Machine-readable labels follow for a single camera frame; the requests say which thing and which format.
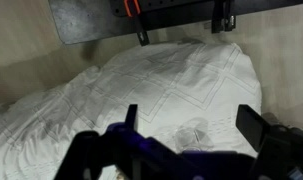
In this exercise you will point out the black robot table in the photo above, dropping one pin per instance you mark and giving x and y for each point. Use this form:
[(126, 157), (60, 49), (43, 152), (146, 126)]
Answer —
[(79, 21)]

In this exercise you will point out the black clamp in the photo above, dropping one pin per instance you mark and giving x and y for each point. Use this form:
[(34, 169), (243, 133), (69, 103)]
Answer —
[(223, 17)]

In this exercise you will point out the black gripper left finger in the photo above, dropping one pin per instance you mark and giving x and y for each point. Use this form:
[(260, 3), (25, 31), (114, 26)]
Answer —
[(131, 116)]

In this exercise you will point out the white quilted duvet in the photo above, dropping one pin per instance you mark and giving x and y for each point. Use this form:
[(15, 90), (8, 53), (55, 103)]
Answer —
[(171, 83)]

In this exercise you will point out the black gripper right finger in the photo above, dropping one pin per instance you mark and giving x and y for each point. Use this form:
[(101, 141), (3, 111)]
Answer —
[(252, 126)]

